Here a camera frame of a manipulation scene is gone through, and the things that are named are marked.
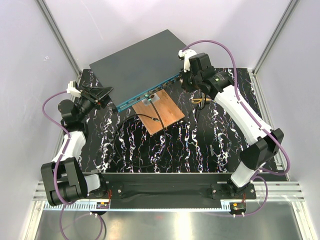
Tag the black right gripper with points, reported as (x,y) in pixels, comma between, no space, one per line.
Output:
(187,88)

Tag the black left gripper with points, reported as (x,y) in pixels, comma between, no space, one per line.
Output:
(102,93)

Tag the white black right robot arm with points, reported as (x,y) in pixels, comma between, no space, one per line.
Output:
(263,141)

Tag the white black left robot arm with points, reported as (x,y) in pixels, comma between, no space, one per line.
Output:
(63,179)

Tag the left orange connector block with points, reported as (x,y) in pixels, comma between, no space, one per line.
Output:
(103,205)

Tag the orange connector block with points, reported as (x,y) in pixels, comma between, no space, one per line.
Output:
(103,205)
(237,206)

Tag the right orange connector block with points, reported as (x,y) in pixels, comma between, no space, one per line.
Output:
(237,206)

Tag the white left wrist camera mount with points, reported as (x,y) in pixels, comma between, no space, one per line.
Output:
(72,88)

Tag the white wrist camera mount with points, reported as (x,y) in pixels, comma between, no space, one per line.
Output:
(185,55)
(72,88)

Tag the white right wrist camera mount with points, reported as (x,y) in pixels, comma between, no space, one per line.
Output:
(185,55)

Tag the dark grey network switch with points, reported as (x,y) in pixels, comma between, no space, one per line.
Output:
(141,69)

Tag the left aluminium frame post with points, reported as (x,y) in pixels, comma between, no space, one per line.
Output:
(43,7)

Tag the aluminium frame post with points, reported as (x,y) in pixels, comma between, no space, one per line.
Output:
(43,7)
(285,17)

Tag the right aluminium frame post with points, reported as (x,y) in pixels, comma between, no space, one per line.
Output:
(285,17)

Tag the aluminium frame rail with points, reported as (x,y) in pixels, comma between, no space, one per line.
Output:
(271,192)

